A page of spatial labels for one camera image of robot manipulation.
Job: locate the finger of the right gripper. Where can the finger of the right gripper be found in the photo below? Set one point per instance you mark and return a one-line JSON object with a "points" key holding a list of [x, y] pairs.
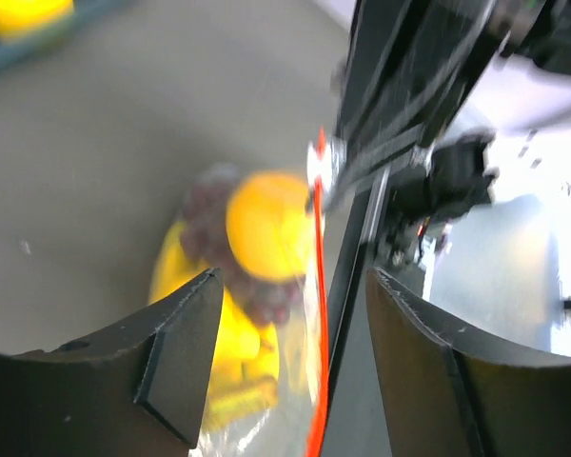
{"points": [[410, 64]]}

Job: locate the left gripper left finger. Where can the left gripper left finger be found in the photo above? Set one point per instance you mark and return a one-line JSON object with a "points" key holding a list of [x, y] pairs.
{"points": [[135, 388]]}

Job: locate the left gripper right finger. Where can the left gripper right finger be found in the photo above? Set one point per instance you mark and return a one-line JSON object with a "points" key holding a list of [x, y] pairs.
{"points": [[452, 389]]}

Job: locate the red zip bag with fruit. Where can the red zip bag with fruit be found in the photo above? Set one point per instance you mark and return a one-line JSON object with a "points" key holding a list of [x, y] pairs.
{"points": [[268, 387]]}

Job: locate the fake yellow lemon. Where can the fake yellow lemon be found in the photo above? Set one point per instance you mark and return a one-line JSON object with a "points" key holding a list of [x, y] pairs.
{"points": [[18, 17]]}

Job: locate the teal plastic fruit basket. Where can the teal plastic fruit basket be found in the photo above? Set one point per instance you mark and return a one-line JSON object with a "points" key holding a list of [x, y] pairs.
{"points": [[55, 31]]}

